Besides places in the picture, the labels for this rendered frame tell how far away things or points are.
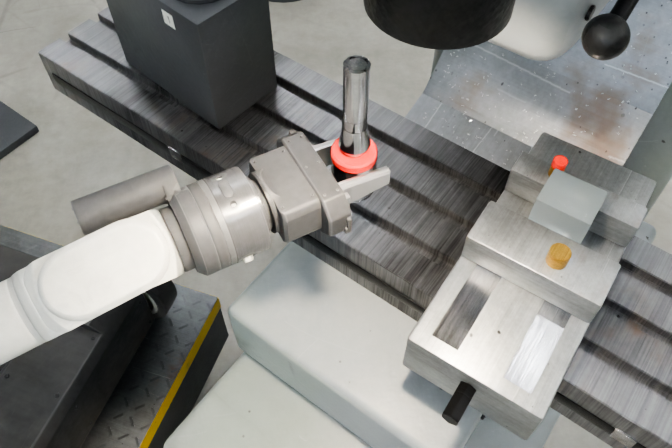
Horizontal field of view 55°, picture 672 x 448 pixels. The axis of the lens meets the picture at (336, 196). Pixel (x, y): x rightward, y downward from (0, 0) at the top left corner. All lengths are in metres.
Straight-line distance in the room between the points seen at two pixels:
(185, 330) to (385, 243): 0.70
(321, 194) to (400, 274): 0.22
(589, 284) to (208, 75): 0.53
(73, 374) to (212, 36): 0.65
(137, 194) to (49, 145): 1.80
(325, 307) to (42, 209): 1.50
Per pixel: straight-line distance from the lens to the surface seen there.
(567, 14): 0.50
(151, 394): 1.38
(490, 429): 1.56
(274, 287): 0.88
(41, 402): 1.23
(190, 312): 1.44
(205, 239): 0.60
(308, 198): 0.62
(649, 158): 1.17
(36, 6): 3.04
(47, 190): 2.28
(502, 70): 1.05
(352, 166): 0.64
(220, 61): 0.89
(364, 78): 0.57
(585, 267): 0.72
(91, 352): 1.24
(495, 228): 0.72
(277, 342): 0.85
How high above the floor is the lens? 1.65
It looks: 53 degrees down
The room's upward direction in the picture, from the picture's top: straight up
